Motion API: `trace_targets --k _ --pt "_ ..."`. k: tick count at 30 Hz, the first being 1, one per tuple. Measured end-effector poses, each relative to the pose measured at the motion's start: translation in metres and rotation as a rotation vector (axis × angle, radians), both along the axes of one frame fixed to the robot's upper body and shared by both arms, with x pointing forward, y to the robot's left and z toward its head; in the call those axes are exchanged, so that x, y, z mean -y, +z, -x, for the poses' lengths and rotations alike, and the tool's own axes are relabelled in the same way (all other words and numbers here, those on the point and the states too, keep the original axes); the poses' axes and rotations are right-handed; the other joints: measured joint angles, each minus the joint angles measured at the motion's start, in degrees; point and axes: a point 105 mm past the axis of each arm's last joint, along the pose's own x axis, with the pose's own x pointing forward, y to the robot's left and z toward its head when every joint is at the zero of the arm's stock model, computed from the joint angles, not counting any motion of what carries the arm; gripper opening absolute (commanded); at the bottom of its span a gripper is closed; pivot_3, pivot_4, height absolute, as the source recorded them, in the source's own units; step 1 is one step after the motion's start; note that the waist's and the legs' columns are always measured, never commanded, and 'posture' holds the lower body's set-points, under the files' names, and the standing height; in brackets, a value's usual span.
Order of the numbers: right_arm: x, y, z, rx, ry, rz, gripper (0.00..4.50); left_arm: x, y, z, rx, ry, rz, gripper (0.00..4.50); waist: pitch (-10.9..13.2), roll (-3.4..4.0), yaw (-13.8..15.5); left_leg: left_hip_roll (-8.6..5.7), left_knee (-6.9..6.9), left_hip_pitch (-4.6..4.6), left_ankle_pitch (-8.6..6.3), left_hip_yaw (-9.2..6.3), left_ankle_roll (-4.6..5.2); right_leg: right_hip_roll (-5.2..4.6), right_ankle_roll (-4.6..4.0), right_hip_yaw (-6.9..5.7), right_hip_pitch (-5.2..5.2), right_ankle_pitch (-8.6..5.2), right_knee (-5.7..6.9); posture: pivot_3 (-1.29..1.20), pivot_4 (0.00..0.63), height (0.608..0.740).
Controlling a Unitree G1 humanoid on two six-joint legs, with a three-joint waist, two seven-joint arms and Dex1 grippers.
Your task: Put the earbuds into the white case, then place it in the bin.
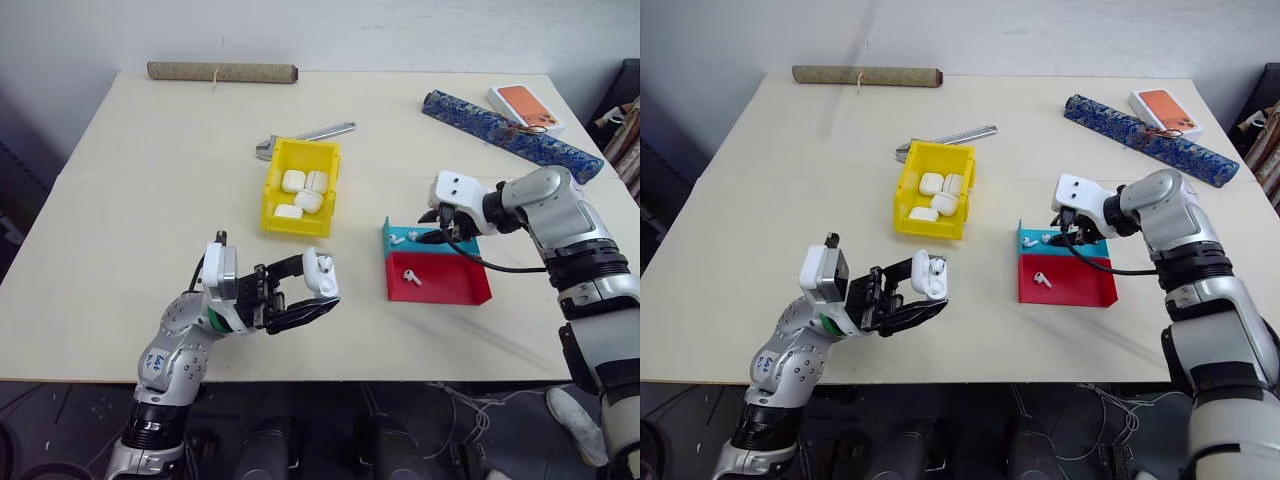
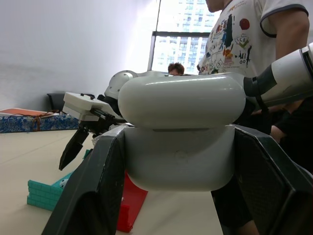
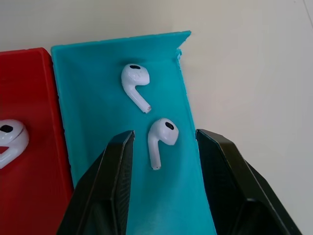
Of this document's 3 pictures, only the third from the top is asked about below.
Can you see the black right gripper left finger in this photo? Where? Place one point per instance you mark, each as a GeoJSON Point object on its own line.
{"type": "Point", "coordinates": [102, 193]}

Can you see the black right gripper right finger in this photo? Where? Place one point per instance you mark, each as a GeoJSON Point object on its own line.
{"type": "Point", "coordinates": [234, 186]}

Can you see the white earbud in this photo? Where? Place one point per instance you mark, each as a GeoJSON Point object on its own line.
{"type": "Point", "coordinates": [163, 137]}
{"type": "Point", "coordinates": [135, 77]}
{"type": "Point", "coordinates": [12, 142]}

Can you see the teal plastic tray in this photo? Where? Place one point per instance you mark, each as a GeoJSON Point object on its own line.
{"type": "Point", "coordinates": [102, 102]}

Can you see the red plastic tray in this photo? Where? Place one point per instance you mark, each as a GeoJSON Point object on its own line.
{"type": "Point", "coordinates": [29, 102]}

